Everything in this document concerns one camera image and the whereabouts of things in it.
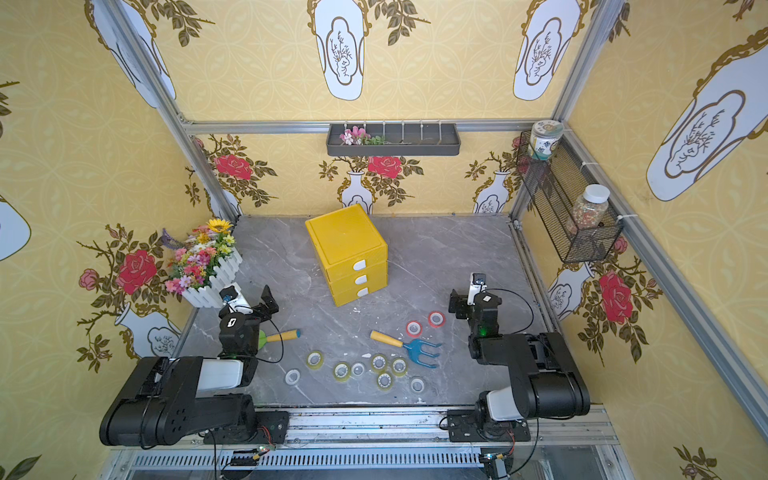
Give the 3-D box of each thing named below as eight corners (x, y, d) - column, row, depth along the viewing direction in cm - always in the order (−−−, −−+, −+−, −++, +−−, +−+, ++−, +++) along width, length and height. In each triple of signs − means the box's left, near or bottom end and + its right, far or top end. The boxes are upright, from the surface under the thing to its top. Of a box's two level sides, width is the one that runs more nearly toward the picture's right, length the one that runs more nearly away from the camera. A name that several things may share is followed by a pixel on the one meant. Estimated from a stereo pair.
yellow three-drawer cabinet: (338, 312, 97) (326, 272, 79) (319, 263, 109) (305, 220, 92) (389, 291, 101) (388, 249, 84) (365, 247, 114) (360, 203, 97)
